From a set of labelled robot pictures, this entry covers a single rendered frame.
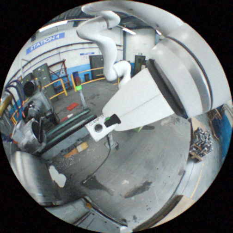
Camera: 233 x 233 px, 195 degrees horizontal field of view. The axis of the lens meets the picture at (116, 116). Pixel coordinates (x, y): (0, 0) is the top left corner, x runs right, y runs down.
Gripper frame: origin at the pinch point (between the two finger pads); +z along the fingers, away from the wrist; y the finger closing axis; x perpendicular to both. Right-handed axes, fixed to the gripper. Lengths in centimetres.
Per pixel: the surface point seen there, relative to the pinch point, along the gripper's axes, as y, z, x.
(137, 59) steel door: -632, 177, -330
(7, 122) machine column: 70, 19, -42
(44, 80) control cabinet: 78, 200, -284
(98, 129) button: 4.8, 6.0, 0.1
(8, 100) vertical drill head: 43, 3, -36
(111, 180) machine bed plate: 15.4, 18.2, 28.8
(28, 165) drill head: 36.8, 4.4, -3.0
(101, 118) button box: 1.3, 6.7, -2.5
